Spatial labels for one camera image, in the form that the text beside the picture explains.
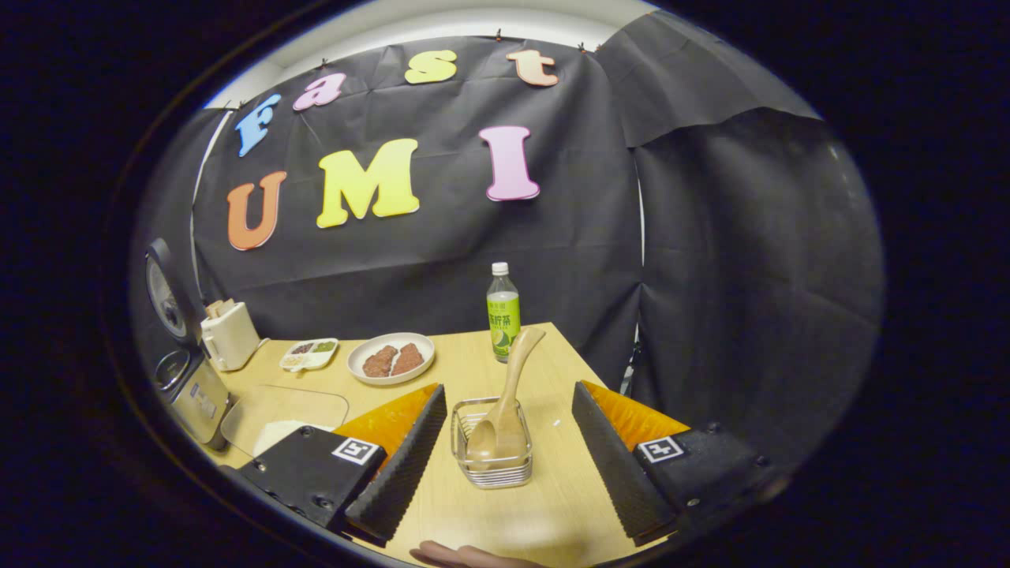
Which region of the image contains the wooden spoon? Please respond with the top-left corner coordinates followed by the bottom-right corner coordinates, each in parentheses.
top-left (467, 327), bottom-right (547, 466)

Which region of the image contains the small white divided dish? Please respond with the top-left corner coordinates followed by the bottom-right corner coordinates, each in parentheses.
top-left (279, 338), bottom-right (340, 372)

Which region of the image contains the white round plate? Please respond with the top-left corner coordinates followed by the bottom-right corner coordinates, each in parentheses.
top-left (347, 332), bottom-right (436, 387)

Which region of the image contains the metal wire chopstick holder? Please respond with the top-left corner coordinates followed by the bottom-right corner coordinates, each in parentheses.
top-left (451, 397), bottom-right (534, 490)

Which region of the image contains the clear glass rice container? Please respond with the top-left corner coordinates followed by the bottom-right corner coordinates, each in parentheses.
top-left (220, 384), bottom-right (350, 460)

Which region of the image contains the black rice cooker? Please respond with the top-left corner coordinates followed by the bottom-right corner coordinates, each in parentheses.
top-left (142, 238), bottom-right (234, 452)

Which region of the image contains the green label drink bottle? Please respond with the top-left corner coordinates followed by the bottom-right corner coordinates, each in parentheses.
top-left (486, 262), bottom-right (522, 364)

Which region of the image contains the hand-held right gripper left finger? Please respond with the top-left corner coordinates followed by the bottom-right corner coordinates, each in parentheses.
top-left (237, 383), bottom-right (448, 545)

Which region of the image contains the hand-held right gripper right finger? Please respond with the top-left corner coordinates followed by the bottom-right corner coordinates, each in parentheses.
top-left (571, 380), bottom-right (790, 547)

